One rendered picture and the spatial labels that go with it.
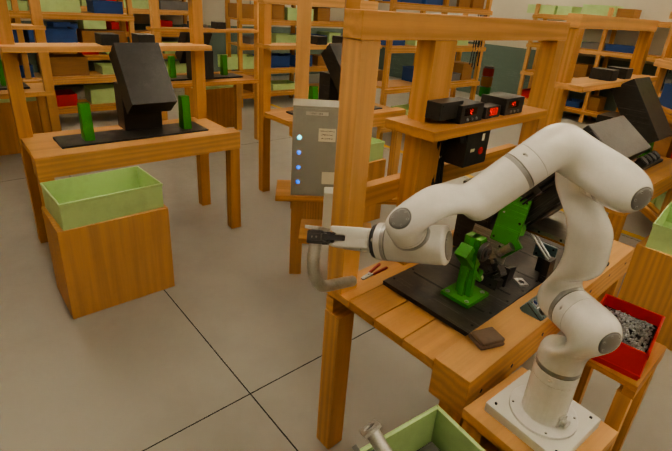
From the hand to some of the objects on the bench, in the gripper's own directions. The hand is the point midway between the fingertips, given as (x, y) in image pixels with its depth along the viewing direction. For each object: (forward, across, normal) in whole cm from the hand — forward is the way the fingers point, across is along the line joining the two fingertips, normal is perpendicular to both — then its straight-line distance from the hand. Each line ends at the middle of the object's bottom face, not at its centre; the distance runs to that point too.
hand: (318, 237), depth 111 cm
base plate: (-18, +131, -2) cm, 132 cm away
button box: (-38, +108, -21) cm, 117 cm away
